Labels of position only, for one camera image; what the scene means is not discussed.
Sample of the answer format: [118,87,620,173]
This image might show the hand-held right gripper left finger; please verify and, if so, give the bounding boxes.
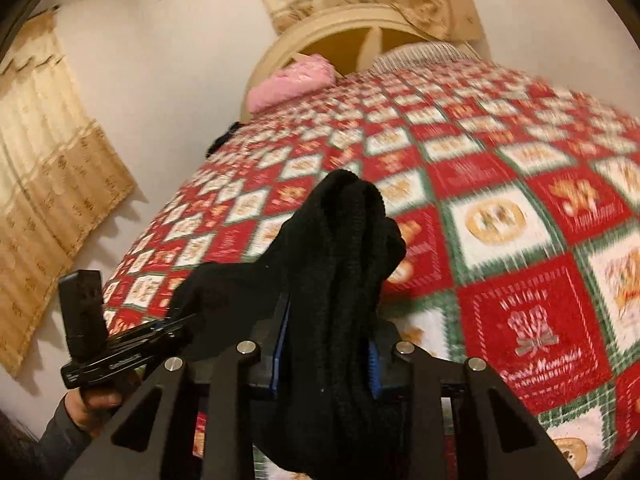
[62,300,293,480]

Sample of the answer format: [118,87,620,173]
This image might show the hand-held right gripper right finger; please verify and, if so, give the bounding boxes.
[367,321,578,480]

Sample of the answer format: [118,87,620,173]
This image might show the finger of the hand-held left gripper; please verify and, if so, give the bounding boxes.
[120,312,200,348]

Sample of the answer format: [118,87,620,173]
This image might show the black pants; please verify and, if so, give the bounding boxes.
[170,169,408,480]

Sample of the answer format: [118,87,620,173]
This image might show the person's left forearm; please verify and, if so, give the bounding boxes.
[30,400,98,480]

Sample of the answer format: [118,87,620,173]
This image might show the person's left hand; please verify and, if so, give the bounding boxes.
[67,387,126,433]

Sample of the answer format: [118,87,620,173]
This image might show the red checkered printed blanket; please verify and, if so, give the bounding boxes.
[102,67,640,480]

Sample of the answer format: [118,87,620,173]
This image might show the dark cloth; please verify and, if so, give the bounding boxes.
[206,121,245,157]

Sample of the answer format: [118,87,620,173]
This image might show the pink pillow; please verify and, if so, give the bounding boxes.
[247,54,337,113]

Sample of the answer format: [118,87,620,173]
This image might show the grey striped pillow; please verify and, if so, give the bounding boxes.
[370,42,478,75]

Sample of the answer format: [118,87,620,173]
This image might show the cream bed headboard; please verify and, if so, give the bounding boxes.
[240,2,493,123]

